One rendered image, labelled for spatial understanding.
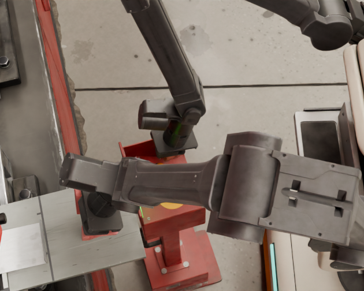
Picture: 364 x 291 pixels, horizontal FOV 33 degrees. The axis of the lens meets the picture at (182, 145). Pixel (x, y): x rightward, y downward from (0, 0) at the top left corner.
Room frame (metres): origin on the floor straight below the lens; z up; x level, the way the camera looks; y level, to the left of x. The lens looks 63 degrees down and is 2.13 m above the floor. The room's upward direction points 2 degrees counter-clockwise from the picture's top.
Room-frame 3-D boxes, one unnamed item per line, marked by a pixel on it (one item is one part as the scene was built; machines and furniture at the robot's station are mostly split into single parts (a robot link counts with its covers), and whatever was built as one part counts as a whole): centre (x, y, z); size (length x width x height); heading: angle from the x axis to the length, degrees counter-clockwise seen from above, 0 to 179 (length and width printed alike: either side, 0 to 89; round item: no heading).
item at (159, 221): (0.60, 0.05, 0.75); 0.20 x 0.16 x 0.18; 15
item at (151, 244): (0.59, 0.10, 0.40); 0.06 x 0.02 x 0.18; 105
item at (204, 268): (0.61, 0.02, 0.06); 0.25 x 0.20 x 0.12; 105
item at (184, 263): (0.60, 0.05, 0.13); 0.10 x 0.10 x 0.01; 15
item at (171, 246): (0.60, 0.05, 0.39); 0.05 x 0.05 x 0.54; 15
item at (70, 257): (0.40, 0.23, 1.00); 0.26 x 0.18 x 0.01; 103
